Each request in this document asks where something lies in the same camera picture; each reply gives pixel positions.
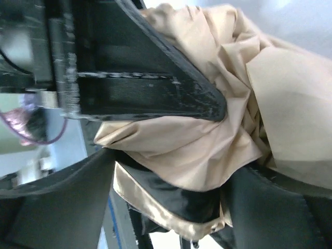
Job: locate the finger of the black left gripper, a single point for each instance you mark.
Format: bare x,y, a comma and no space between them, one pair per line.
128,71

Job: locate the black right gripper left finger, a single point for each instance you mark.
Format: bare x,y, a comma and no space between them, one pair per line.
63,210

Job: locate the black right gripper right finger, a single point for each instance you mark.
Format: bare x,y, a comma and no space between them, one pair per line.
271,210

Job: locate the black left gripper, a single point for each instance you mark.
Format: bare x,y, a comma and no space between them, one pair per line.
62,37

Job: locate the beige folding umbrella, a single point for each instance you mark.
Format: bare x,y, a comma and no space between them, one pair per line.
173,169

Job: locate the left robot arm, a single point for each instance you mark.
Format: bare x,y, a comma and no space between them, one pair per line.
26,56

